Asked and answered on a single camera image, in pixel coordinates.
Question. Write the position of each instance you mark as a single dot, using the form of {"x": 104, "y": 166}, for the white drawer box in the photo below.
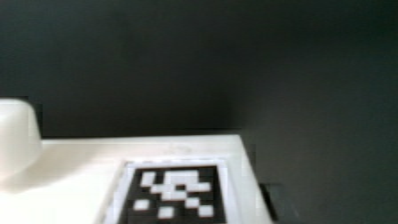
{"x": 152, "y": 180}

